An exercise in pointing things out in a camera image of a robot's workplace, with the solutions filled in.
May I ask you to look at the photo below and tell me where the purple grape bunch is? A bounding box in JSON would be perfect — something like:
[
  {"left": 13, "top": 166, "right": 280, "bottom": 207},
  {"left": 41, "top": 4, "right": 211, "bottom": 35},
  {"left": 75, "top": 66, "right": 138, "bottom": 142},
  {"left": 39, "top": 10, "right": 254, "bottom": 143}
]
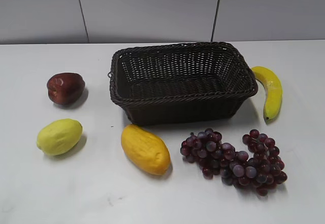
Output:
[{"left": 180, "top": 128, "right": 288, "bottom": 197}]

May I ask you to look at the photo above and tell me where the dark red apple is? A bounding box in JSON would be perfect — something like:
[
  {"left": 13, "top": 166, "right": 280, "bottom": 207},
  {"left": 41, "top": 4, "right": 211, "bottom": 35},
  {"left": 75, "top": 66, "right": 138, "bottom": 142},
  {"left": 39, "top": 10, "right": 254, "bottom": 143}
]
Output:
[{"left": 47, "top": 73, "right": 85, "bottom": 106}]

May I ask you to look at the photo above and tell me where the yellow banana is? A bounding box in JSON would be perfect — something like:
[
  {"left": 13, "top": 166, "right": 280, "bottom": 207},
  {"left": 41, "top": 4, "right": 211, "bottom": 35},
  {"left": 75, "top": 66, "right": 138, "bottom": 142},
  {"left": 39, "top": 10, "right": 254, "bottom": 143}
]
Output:
[{"left": 251, "top": 66, "right": 283, "bottom": 120}]

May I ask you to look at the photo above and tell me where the yellow green lemon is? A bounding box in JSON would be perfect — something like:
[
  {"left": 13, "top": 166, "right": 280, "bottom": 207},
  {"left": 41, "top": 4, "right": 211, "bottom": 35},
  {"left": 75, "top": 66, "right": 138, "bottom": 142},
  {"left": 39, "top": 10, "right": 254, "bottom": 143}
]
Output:
[{"left": 36, "top": 118, "right": 83, "bottom": 156}]

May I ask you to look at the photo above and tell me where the dark brown woven basket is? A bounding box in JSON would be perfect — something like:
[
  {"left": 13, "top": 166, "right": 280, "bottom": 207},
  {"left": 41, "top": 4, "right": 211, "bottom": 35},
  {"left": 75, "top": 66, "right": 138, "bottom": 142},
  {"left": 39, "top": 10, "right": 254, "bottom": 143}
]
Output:
[{"left": 109, "top": 42, "right": 258, "bottom": 126}]

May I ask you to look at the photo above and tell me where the orange yellow mango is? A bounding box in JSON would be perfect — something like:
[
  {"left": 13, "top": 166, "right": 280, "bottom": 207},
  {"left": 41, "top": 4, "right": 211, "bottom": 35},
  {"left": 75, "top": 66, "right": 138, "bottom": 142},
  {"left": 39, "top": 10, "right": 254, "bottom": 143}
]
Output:
[{"left": 121, "top": 124, "right": 171, "bottom": 176}]

